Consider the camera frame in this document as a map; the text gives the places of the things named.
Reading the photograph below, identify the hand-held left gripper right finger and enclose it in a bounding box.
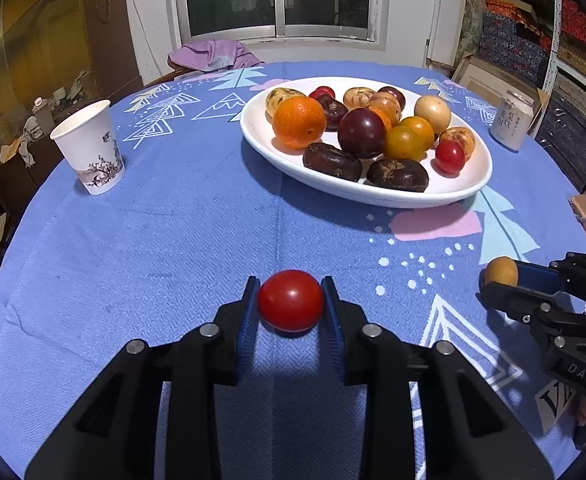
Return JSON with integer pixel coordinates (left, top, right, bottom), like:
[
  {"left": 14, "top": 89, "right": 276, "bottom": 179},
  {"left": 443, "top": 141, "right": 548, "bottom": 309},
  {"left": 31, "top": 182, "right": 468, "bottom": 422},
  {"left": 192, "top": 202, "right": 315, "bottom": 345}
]
[{"left": 320, "top": 275, "right": 556, "bottom": 480}]

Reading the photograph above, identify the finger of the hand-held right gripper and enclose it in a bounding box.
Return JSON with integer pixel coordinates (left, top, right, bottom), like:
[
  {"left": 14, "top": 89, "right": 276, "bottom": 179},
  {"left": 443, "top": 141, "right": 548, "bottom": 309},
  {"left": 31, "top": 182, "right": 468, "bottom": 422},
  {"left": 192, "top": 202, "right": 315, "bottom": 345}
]
[
  {"left": 480, "top": 281, "right": 574, "bottom": 331},
  {"left": 516, "top": 252, "right": 586, "bottom": 311}
]

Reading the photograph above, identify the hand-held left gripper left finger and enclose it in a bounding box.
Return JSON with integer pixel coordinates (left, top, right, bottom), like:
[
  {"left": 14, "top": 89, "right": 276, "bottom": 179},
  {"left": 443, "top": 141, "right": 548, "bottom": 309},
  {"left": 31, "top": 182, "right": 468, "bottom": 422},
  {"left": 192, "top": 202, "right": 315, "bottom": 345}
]
[{"left": 24, "top": 275, "right": 261, "bottom": 480}]

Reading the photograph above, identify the small tan round fruit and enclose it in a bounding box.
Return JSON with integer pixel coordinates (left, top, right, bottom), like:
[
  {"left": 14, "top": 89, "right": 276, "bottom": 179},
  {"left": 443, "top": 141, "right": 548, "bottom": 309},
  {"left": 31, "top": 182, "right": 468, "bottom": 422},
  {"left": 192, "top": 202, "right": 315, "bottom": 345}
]
[{"left": 482, "top": 256, "right": 519, "bottom": 288}]

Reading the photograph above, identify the white oval plate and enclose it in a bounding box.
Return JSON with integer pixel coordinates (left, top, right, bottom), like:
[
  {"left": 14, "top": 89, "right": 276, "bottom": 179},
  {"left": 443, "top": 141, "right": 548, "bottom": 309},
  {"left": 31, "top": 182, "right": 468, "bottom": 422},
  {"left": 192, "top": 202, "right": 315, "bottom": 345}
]
[{"left": 240, "top": 76, "right": 493, "bottom": 209}]

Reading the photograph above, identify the tan reddish round fruit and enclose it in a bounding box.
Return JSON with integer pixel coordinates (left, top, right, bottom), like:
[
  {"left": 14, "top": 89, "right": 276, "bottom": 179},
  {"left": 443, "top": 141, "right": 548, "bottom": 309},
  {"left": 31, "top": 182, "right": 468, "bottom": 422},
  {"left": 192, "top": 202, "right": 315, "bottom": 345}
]
[
  {"left": 439, "top": 127, "right": 476, "bottom": 161},
  {"left": 366, "top": 92, "right": 402, "bottom": 126}
]

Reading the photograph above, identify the dark brown fruit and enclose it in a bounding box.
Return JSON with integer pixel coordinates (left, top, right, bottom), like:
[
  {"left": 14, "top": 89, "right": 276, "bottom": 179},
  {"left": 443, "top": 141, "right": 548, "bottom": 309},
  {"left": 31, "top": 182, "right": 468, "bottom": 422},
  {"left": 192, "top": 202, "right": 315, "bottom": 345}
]
[
  {"left": 318, "top": 96, "right": 349, "bottom": 132},
  {"left": 302, "top": 142, "right": 363, "bottom": 183},
  {"left": 366, "top": 158, "right": 430, "bottom": 193}
]

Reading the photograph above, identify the yellow-orange citrus fruit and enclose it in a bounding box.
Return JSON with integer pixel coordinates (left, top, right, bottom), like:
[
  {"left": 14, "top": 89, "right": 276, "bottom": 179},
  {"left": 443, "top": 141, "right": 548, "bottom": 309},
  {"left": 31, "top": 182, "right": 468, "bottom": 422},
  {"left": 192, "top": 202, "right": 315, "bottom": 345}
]
[{"left": 384, "top": 126, "right": 428, "bottom": 162}]

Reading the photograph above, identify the small orange tangerine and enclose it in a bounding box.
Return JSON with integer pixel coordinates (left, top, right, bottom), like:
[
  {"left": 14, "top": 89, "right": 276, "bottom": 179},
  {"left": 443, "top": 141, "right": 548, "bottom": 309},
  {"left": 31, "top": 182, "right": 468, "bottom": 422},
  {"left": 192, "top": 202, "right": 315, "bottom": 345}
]
[{"left": 399, "top": 116, "right": 435, "bottom": 151}]

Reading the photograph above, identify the large smooth tan fruit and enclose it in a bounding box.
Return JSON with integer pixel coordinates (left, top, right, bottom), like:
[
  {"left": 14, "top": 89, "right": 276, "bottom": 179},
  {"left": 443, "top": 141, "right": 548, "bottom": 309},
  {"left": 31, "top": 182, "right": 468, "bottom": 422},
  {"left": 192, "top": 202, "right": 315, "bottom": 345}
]
[{"left": 414, "top": 95, "right": 452, "bottom": 135}]

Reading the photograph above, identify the dark red plum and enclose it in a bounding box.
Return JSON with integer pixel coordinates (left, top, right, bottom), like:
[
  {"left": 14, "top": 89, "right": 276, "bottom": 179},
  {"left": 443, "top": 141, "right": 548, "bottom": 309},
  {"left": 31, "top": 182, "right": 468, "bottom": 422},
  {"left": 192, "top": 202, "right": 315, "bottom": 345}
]
[
  {"left": 337, "top": 108, "right": 388, "bottom": 160},
  {"left": 377, "top": 86, "right": 407, "bottom": 111}
]

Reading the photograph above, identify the large orange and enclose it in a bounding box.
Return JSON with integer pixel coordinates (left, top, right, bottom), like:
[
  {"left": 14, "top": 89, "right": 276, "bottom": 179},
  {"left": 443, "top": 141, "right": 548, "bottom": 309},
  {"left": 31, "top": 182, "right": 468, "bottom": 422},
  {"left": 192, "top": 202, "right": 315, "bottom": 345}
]
[{"left": 272, "top": 96, "right": 327, "bottom": 150}]

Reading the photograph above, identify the spotted yellow pear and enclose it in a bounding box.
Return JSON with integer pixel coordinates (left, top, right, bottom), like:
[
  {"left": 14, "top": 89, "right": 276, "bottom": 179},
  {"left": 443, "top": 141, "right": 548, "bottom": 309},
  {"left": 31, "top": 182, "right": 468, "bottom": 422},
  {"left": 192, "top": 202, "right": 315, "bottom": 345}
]
[{"left": 265, "top": 87, "right": 307, "bottom": 120}]

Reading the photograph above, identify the stack of dark grey boxes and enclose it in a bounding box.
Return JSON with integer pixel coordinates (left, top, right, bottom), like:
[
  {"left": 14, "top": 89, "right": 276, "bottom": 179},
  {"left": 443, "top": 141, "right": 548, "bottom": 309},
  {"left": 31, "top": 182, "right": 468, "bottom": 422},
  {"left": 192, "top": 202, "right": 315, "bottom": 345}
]
[{"left": 536, "top": 92, "right": 586, "bottom": 191}]

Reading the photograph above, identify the white drink can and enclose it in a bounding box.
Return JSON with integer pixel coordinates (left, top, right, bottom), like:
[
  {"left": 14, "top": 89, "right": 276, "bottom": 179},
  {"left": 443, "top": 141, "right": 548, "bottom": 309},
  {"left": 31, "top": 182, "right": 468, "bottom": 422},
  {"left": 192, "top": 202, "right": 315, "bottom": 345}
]
[{"left": 489, "top": 90, "right": 535, "bottom": 152}]

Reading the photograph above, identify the framed picture in cardboard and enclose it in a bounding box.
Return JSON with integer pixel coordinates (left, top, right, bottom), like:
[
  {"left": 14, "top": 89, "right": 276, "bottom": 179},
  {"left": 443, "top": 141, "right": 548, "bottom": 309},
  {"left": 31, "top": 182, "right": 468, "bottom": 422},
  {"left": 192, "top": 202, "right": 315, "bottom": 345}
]
[{"left": 450, "top": 52, "right": 549, "bottom": 121}]

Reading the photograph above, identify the stack of blue patterned boxes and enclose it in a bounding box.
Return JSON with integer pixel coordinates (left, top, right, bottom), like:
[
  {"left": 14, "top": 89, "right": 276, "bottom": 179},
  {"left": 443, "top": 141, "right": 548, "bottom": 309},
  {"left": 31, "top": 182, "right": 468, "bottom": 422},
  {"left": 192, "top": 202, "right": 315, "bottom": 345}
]
[{"left": 478, "top": 0, "right": 556, "bottom": 86}]

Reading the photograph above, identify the white paper cup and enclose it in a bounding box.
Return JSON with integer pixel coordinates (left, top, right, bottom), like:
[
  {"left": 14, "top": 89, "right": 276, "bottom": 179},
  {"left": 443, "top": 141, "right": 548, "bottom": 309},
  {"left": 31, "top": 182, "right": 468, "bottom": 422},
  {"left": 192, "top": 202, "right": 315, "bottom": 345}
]
[{"left": 50, "top": 99, "right": 126, "bottom": 196}]

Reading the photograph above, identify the wooden chair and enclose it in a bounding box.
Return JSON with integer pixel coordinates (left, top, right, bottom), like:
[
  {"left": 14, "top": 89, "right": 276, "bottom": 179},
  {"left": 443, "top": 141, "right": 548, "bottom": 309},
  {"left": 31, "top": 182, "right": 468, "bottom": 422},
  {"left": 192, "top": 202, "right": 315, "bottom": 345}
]
[{"left": 143, "top": 57, "right": 189, "bottom": 86}]

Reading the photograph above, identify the mottled green panel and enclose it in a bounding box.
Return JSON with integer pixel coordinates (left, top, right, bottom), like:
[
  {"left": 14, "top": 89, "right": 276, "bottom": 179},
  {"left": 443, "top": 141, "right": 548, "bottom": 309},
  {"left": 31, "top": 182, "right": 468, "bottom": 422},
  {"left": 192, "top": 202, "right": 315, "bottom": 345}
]
[{"left": 456, "top": 0, "right": 489, "bottom": 58}]

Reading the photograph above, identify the purple cloth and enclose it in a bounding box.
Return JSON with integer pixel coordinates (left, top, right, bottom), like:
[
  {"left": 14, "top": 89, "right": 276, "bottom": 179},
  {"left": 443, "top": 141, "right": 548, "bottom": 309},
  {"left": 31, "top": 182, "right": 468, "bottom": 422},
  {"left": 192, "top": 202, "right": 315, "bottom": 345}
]
[{"left": 168, "top": 39, "right": 265, "bottom": 73}]

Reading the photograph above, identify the white leaning board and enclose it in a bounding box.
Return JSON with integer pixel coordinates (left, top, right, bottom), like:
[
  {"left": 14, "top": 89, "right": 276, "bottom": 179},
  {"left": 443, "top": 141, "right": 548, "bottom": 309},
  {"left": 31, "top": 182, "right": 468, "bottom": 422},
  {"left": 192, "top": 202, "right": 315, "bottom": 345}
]
[{"left": 425, "top": 0, "right": 469, "bottom": 68}]

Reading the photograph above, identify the wooden glass cabinet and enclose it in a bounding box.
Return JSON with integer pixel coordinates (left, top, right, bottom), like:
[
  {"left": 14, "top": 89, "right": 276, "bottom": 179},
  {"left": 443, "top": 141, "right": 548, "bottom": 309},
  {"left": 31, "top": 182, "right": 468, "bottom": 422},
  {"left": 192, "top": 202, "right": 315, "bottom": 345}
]
[{"left": 0, "top": 0, "right": 144, "bottom": 281}]

